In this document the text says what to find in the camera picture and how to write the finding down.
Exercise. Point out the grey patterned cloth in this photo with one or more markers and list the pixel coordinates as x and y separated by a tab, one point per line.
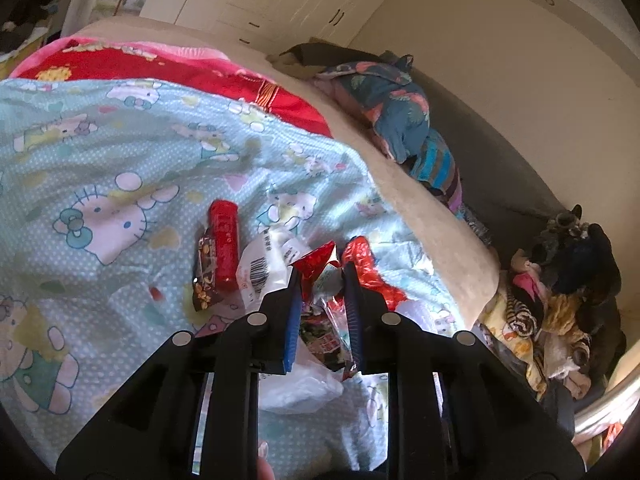
477	225

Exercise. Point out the dark olive cloth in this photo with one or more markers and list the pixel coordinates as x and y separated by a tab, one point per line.
320	57

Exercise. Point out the red foil wrapper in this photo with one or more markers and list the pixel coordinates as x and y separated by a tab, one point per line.
317	260

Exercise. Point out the light blue printed blanket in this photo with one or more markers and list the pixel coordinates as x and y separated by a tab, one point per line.
125	160

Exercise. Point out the white plastic bag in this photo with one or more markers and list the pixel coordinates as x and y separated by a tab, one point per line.
300	391

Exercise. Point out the white printed wrapper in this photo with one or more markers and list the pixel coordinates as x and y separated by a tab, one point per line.
260	270

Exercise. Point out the dark clothing heap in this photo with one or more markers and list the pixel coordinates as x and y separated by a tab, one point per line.
30	5

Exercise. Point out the red cylindrical snack packet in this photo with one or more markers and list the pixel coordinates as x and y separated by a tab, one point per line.
225	245

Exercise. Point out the dark brown snack wrapper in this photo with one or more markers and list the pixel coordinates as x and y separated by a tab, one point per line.
205	280

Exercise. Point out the colourful clear snack wrapper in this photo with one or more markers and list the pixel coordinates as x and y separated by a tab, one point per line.
325	340

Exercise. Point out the blue floral cloth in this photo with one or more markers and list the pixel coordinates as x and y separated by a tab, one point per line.
390	105

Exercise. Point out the zebra patterned cloth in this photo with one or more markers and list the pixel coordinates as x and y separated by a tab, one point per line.
522	317

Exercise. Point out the person's left hand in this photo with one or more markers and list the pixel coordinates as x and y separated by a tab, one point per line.
265	466

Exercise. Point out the yellow printed cloth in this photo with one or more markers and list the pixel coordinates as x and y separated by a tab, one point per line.
505	332

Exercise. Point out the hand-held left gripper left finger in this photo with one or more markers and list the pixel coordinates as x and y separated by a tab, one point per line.
292	320

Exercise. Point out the pink cloth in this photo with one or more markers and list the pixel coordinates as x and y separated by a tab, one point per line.
527	282

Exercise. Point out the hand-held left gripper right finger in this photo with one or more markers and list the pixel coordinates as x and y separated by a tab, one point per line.
354	320

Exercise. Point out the black clothing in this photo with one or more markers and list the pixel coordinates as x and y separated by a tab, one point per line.
585	265

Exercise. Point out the beige bed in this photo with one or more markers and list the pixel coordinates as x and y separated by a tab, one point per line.
425	220

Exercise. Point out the mustard knit cloth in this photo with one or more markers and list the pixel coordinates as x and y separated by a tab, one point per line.
562	312

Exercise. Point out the silver metal bar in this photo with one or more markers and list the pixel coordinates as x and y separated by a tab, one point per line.
610	395

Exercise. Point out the red blanket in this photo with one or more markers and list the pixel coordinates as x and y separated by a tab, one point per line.
150	67

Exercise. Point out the striped colourful cloth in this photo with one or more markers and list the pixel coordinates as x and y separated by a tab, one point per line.
440	165

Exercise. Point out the grey headboard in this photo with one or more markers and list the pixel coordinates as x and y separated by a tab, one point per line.
490	160

